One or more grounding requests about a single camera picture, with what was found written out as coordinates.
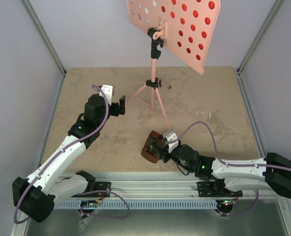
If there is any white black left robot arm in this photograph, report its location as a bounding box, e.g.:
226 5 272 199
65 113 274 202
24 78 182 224
12 93 126 223

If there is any aluminium right corner frame post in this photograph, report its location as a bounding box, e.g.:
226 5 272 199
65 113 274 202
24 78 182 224
235 0 285 157

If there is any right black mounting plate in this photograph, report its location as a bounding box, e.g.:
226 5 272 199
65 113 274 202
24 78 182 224
197 180 225 197

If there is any aluminium corner frame post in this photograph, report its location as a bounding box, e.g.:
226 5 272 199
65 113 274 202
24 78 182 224
21 0 66 76
235 0 285 157

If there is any aluminium left corner frame post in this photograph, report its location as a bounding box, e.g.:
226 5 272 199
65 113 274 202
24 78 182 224
21 0 66 76

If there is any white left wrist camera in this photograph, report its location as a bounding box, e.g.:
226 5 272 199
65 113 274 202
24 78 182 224
101 85 114 104

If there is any pink music stand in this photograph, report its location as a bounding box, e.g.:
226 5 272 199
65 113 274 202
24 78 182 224
127 0 221 128

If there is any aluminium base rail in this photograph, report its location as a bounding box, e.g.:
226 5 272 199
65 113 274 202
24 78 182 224
54 171 291 200

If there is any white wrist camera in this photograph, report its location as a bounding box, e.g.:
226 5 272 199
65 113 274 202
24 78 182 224
162 130 179 153
101 85 114 104

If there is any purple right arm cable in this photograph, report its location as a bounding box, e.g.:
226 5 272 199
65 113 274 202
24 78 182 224
165 121 291 176

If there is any brown wooden metronome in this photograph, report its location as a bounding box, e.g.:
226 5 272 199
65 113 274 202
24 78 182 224
141 130 165 164

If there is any clear plastic metronome cover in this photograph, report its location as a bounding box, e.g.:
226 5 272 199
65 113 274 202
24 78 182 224
196 111 211 124

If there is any grey slotted cable duct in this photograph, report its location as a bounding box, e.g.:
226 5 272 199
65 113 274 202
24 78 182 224
54 199 217 210

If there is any clear plastic bag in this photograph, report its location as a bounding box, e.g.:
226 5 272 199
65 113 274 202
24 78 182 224
78 215 95 232

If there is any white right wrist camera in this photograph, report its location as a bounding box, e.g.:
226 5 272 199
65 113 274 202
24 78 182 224
162 130 179 153

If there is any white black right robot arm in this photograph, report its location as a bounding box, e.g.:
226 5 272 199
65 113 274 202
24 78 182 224
145 136 291 199

